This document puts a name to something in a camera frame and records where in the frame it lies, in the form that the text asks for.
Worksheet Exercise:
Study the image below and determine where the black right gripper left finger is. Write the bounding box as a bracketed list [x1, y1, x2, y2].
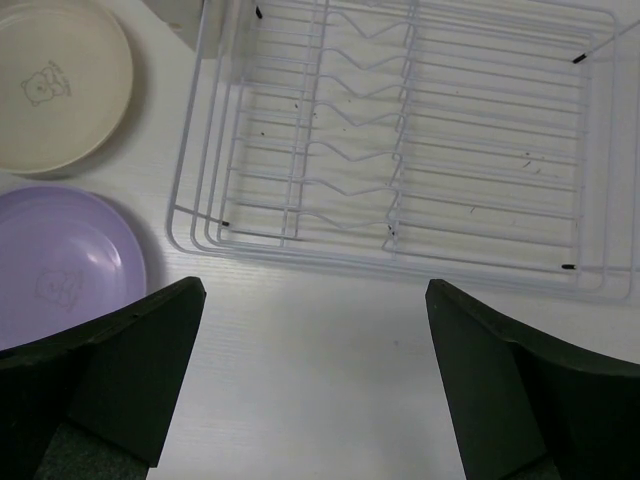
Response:
[1, 277, 206, 479]

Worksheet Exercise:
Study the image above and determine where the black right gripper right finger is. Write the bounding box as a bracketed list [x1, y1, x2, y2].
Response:
[425, 279, 639, 479]

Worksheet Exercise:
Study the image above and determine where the purple plate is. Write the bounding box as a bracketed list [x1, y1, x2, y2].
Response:
[1, 185, 147, 349]

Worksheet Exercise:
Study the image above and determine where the cream plate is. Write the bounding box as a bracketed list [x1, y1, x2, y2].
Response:
[1, 1, 134, 175]

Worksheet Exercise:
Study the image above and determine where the cream cutlery holder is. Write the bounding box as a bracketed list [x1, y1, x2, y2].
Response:
[144, 0, 228, 59]

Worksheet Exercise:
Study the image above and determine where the white wire dish rack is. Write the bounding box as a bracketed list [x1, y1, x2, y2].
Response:
[166, 1, 639, 303]

